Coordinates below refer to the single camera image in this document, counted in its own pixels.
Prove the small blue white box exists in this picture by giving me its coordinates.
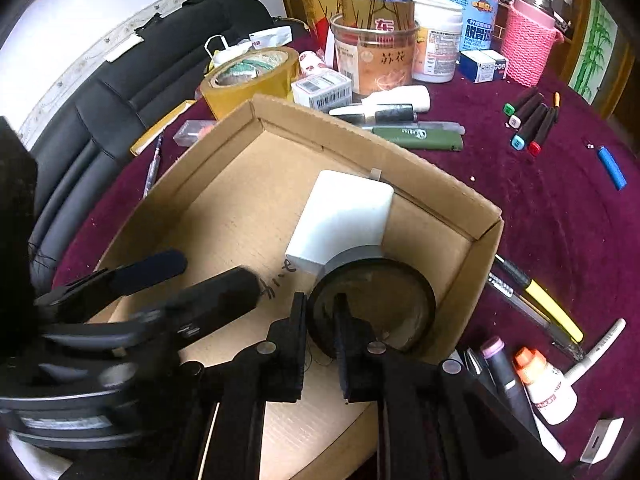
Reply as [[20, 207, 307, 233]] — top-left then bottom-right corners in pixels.
[[459, 50, 509, 84]]

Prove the purple tablecloth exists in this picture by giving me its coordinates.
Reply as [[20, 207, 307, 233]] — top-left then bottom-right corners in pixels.
[[63, 75, 639, 464]]

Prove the clear black gel pen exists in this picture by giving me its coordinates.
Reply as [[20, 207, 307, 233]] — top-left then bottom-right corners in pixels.
[[487, 273, 586, 362]]

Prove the small barcode box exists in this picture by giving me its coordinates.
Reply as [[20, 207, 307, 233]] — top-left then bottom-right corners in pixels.
[[292, 68, 352, 112]]

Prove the blue cap black marker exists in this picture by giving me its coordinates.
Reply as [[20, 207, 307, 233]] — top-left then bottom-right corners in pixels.
[[511, 103, 548, 151]]

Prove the green cap black marker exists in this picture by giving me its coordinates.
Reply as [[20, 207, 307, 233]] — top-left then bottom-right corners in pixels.
[[502, 87, 538, 117]]

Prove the clear jar orange label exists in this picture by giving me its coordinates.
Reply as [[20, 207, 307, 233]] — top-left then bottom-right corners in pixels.
[[330, 0, 418, 96]]

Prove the white bottle orange cap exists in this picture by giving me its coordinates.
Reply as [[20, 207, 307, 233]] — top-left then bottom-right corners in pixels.
[[514, 347, 578, 426]]

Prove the yellow packing tape roll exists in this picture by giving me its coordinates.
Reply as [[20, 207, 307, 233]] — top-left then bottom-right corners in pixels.
[[200, 47, 300, 119]]

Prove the red cap black marker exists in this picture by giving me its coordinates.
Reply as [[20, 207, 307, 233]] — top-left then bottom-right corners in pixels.
[[527, 106, 558, 157]]

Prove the white tub container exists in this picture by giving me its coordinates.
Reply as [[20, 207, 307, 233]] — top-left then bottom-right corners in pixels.
[[411, 0, 463, 84]]

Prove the white marker pen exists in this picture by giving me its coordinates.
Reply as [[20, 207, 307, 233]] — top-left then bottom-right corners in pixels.
[[564, 318, 627, 386]]

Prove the black electrical tape roll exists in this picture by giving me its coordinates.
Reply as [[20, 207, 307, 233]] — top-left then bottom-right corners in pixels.
[[306, 245, 436, 359]]

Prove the white power adapter with prongs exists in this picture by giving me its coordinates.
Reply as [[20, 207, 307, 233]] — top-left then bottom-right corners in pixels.
[[285, 170, 394, 274]]

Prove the black brush marker pen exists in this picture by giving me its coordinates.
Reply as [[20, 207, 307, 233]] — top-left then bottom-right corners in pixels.
[[480, 336, 540, 440]]

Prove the cardboard tray box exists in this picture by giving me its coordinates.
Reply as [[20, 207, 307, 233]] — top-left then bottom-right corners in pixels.
[[84, 93, 506, 480]]

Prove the blue lighter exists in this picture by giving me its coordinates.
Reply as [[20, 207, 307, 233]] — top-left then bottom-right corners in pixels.
[[597, 146, 627, 191]]

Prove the pink knitted thermos bottle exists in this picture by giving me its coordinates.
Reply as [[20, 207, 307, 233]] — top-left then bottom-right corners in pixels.
[[501, 0, 564, 87]]

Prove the small white charger block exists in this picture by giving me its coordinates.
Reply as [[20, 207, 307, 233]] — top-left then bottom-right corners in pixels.
[[579, 417, 624, 465]]

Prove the yellow black pen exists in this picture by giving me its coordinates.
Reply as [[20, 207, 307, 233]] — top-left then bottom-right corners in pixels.
[[495, 255, 584, 344]]

